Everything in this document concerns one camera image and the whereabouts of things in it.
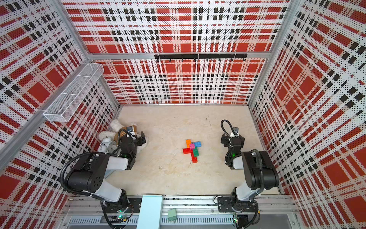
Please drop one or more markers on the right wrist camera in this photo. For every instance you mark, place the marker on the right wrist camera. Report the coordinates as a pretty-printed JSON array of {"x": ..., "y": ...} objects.
[{"x": 235, "y": 131}]

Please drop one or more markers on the white alarm clock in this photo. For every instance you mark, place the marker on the white alarm clock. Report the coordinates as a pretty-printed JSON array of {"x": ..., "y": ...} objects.
[{"x": 107, "y": 145}]

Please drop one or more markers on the orange lego brick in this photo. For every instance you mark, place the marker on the orange lego brick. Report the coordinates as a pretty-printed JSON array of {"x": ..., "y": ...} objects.
[{"x": 188, "y": 143}]

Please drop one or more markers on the red lego brick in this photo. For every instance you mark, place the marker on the red lego brick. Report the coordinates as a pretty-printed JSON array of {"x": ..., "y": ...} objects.
[
  {"x": 194, "y": 158},
  {"x": 187, "y": 151}
]

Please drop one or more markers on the white wire mesh basket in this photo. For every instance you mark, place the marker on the white wire mesh basket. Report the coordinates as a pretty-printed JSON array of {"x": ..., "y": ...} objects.
[{"x": 66, "y": 104}]

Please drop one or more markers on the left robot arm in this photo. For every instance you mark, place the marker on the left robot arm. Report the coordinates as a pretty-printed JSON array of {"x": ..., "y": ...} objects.
[{"x": 84, "y": 174}]

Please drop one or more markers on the blue lego brick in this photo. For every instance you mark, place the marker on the blue lego brick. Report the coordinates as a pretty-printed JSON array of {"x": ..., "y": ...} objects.
[{"x": 197, "y": 144}]

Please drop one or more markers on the black hook rail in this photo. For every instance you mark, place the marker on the black hook rail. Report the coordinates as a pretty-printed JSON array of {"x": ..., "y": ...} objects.
[{"x": 201, "y": 56}]

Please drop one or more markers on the green lego brick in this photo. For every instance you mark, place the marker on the green lego brick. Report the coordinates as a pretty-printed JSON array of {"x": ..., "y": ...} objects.
[{"x": 195, "y": 152}]

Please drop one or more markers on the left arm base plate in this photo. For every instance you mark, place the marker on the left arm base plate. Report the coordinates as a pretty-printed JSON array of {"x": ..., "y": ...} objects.
[{"x": 134, "y": 206}]

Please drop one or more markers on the pale green upright panel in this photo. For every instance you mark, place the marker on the pale green upright panel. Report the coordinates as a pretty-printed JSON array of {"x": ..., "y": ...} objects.
[{"x": 150, "y": 212}]

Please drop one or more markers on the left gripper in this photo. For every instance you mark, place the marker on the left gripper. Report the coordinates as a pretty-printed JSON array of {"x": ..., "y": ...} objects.
[{"x": 140, "y": 140}]

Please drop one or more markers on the green terminal connector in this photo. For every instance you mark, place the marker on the green terminal connector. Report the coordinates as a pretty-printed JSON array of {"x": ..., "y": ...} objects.
[{"x": 172, "y": 215}]

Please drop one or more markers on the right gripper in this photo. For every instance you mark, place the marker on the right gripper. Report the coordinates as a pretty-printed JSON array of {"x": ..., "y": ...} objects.
[{"x": 225, "y": 140}]

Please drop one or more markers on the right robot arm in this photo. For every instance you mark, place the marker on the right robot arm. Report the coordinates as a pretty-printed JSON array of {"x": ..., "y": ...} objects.
[{"x": 259, "y": 171}]

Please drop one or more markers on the white teddy bear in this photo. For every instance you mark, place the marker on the white teddy bear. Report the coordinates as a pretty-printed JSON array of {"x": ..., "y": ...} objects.
[{"x": 115, "y": 125}]

